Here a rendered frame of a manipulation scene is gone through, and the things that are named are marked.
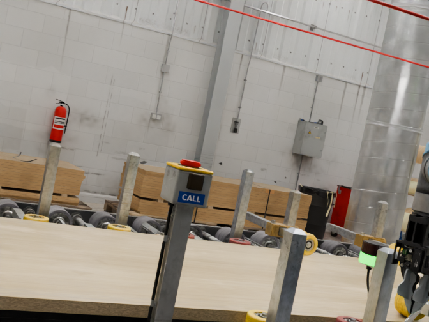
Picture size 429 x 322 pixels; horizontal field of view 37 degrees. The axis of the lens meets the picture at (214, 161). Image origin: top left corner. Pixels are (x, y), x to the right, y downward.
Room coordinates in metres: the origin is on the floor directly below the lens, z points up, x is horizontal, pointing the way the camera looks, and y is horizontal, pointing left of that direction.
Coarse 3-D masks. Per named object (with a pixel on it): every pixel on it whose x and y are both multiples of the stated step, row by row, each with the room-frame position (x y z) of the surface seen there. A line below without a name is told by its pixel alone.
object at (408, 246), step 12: (420, 216) 1.32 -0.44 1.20; (408, 228) 1.31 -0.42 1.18; (420, 228) 1.31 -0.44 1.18; (396, 240) 1.32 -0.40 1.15; (408, 240) 1.31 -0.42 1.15; (420, 240) 1.31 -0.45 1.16; (408, 252) 1.31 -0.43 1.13; (420, 252) 1.28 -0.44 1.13; (408, 264) 1.30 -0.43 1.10; (420, 264) 1.28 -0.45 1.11
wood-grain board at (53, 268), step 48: (0, 240) 1.66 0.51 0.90; (48, 240) 1.77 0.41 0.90; (96, 240) 1.89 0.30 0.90; (144, 240) 2.03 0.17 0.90; (192, 240) 2.20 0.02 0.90; (0, 288) 1.26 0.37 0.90; (48, 288) 1.33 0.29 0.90; (96, 288) 1.40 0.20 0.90; (144, 288) 1.47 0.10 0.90; (192, 288) 1.56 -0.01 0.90; (240, 288) 1.66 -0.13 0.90; (336, 288) 1.89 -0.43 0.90
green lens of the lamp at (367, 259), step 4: (360, 252) 1.45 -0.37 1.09; (360, 256) 1.45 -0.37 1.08; (364, 256) 1.43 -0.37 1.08; (368, 256) 1.43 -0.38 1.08; (372, 256) 1.42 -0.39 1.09; (360, 260) 1.44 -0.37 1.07; (364, 260) 1.43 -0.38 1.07; (368, 260) 1.42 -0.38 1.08; (372, 260) 1.42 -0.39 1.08; (368, 264) 1.42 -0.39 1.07; (372, 264) 1.42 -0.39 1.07
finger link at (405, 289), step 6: (408, 270) 1.34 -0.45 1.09; (408, 276) 1.34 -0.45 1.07; (414, 276) 1.34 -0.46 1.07; (402, 282) 1.33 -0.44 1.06; (408, 282) 1.34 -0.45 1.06; (414, 282) 1.34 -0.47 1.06; (402, 288) 1.33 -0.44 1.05; (408, 288) 1.35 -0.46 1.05; (414, 288) 1.35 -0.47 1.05; (402, 294) 1.33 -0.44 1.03; (408, 294) 1.35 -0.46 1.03; (408, 300) 1.35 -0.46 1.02; (408, 306) 1.34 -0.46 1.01
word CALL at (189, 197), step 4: (180, 192) 1.15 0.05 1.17; (184, 192) 1.15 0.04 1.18; (188, 192) 1.16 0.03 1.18; (180, 196) 1.15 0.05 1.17; (184, 196) 1.15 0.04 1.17; (188, 196) 1.16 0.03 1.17; (192, 196) 1.16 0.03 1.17; (196, 196) 1.16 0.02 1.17; (200, 196) 1.17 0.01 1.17; (204, 196) 1.17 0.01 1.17; (180, 200) 1.15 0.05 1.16; (184, 200) 1.15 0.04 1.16; (188, 200) 1.16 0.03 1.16; (192, 200) 1.16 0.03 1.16; (196, 200) 1.16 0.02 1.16; (200, 200) 1.17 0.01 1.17; (200, 204) 1.17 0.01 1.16
